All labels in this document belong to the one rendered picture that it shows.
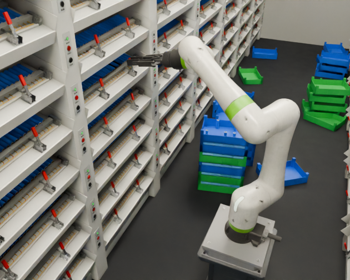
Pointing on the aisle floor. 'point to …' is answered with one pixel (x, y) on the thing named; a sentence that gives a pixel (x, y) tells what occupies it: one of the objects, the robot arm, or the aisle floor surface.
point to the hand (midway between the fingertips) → (134, 60)
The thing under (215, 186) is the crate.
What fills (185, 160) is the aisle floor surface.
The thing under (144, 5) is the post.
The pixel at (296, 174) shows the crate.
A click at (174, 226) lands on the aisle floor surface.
